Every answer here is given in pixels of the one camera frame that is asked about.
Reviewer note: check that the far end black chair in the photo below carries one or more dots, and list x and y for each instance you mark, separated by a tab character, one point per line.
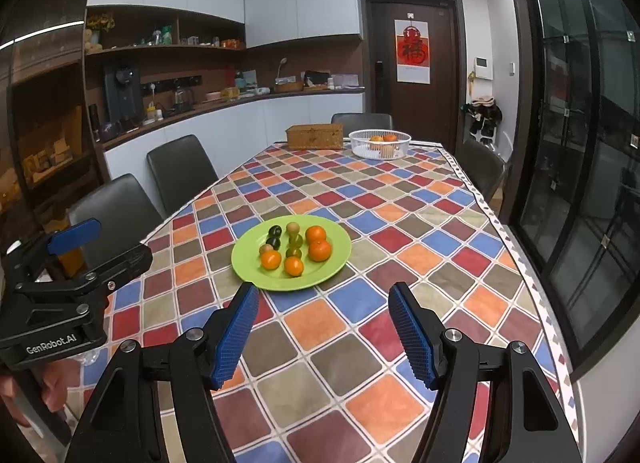
352	121

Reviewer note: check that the green lime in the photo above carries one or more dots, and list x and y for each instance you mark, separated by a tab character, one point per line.
296	241
293	252

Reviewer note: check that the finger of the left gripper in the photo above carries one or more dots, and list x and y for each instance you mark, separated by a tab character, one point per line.
107	278
75	236

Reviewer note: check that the glass kettle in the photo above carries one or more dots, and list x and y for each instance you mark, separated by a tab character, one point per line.
183	99

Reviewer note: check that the oranges in basket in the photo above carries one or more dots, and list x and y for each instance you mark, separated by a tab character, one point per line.
385	145

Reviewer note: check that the green plate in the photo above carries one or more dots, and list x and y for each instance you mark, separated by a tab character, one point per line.
245	256

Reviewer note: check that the small orange front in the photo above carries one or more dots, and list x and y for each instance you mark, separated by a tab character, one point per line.
270	259

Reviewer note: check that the wicker box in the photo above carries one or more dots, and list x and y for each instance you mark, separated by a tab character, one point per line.
315	137

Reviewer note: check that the white fruit basket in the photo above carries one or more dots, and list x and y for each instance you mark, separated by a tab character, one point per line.
359	141

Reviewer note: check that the right side black chair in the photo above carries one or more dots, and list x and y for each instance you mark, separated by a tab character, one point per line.
484	167

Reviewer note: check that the small orange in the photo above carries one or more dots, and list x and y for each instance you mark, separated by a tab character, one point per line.
270	259
293	266

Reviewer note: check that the black coffee machine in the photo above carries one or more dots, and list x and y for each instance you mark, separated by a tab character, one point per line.
123	94

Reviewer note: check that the large orange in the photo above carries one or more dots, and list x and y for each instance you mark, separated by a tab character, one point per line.
315	234
320	251

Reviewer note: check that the green lime on plate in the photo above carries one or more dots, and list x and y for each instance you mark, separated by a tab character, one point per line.
296	241

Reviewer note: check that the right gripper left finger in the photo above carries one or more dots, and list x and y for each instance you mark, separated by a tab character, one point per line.
121	421

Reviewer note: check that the red and white door poster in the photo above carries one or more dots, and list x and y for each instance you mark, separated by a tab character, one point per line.
412	51

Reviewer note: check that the near left black chair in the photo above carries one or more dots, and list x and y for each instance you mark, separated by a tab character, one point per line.
125	213

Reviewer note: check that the person's left hand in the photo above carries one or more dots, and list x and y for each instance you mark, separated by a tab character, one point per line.
56	380

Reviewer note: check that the dark plum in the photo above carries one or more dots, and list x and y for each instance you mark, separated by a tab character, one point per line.
275	231
274	242

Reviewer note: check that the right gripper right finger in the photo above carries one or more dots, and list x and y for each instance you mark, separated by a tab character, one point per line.
524	421

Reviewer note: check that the dark wooden door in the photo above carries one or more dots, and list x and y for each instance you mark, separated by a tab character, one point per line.
426	112

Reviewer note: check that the colourful checked tablecloth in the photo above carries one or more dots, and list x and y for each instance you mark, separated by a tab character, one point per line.
323	377

